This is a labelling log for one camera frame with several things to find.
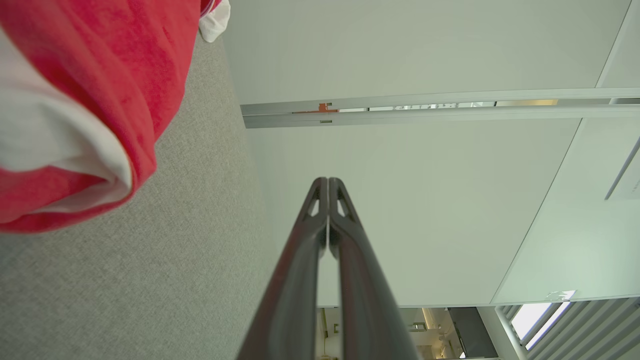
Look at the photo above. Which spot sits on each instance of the small orange bracket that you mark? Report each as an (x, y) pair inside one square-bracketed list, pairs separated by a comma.
[(325, 108)]

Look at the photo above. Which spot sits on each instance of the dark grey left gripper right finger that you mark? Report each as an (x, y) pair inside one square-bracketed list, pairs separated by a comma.
[(365, 305)]

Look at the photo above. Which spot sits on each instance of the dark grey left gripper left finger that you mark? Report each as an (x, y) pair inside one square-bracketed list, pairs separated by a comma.
[(290, 300)]

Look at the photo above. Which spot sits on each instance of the red and white shirt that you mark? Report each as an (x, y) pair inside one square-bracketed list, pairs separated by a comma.
[(100, 60)]

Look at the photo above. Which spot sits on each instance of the grey metal partition post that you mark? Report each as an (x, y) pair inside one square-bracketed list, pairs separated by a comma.
[(400, 118)]

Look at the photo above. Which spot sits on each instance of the grey window blind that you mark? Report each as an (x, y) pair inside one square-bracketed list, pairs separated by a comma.
[(590, 330)]

